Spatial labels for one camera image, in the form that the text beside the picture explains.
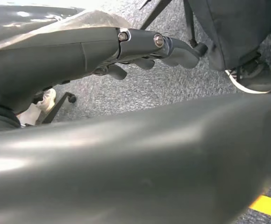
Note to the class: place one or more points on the glossy grey robot body shell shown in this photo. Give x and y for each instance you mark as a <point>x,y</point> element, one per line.
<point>20,21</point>

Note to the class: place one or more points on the black castor leg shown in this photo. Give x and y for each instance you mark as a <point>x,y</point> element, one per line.
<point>56,108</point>

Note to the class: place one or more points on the white shoe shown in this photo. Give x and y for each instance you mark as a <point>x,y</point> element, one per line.
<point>47,99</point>

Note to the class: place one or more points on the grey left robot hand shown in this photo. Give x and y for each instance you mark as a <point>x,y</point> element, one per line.
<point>56,61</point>

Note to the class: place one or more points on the yellow floor tape frame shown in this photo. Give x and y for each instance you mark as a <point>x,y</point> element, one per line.
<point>269,207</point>

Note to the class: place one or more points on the black office chair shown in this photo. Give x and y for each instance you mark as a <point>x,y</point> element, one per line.
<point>157,12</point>

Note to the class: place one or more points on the person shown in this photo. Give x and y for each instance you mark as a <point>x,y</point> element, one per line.
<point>231,31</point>

